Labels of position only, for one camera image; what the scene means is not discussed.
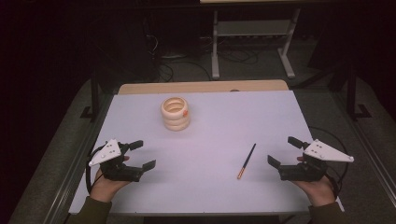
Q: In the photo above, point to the cream ringed pen holder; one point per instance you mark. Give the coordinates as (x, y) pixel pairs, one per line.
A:
(176, 121)

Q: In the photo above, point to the aluminium rail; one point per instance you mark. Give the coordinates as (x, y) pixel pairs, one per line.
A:
(373, 155)
(69, 186)

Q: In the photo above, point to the black metal stand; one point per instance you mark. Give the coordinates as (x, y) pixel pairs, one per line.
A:
(94, 93)
(351, 93)

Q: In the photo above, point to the white metal stand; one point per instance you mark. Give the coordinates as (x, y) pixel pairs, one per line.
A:
(214, 46)

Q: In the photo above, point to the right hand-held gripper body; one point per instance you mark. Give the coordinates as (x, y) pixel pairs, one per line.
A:
(306, 171)

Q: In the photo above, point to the person's left hand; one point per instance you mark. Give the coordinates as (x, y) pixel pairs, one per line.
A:
(106, 189)

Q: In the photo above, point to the white table mat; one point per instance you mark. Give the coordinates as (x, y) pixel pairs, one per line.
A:
(211, 130)

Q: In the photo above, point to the dark pencil with orange end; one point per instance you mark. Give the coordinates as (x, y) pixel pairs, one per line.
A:
(246, 161)

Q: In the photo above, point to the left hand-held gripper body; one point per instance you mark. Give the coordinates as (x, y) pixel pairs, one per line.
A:
(120, 172)

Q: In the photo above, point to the person's right hand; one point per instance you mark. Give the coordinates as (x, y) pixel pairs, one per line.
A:
(317, 191)

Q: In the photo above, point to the wooden table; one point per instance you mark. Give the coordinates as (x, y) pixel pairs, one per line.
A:
(202, 86)

